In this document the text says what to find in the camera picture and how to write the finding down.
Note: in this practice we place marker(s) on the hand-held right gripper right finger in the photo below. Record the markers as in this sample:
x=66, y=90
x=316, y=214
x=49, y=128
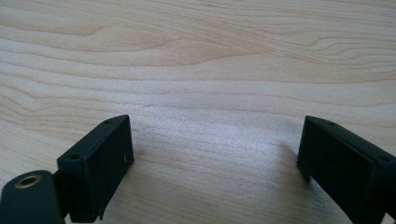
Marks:
x=342, y=165

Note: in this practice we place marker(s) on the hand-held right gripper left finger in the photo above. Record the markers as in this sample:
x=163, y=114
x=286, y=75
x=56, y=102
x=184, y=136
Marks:
x=99, y=168

